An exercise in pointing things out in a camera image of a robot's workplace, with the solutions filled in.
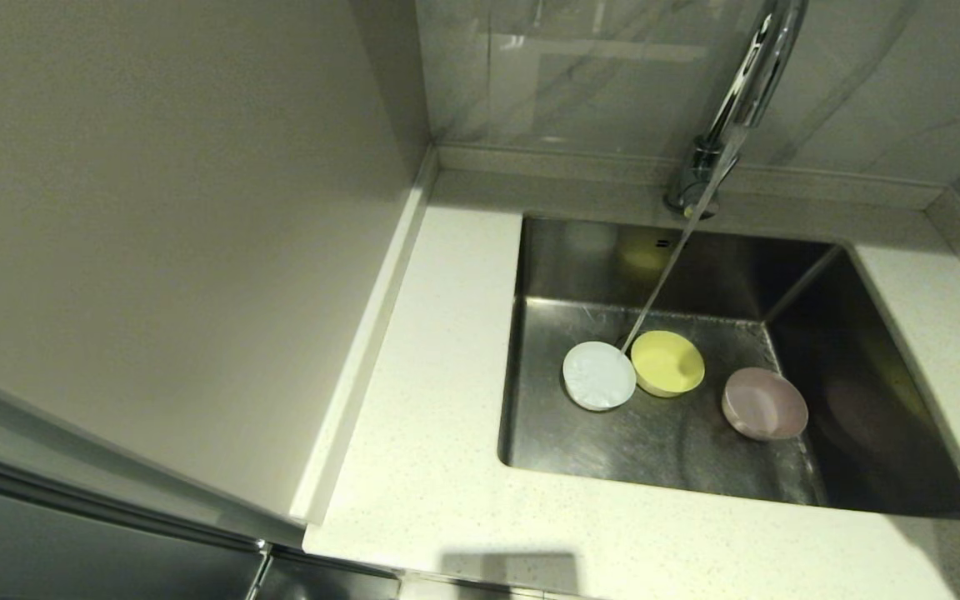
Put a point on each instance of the white plastic bowl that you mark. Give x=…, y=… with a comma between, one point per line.
x=598, y=377

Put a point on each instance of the yellow plastic bowl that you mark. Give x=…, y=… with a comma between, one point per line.
x=668, y=363

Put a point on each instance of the chrome gooseneck faucet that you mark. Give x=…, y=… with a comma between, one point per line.
x=697, y=190

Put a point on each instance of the pink plastic bowl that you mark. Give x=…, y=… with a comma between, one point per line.
x=765, y=404

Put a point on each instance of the stainless steel sink basin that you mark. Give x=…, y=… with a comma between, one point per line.
x=580, y=450

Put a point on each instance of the clear running water stream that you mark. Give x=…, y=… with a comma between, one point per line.
x=673, y=260

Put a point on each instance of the dark steel appliance door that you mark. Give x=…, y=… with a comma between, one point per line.
x=72, y=550

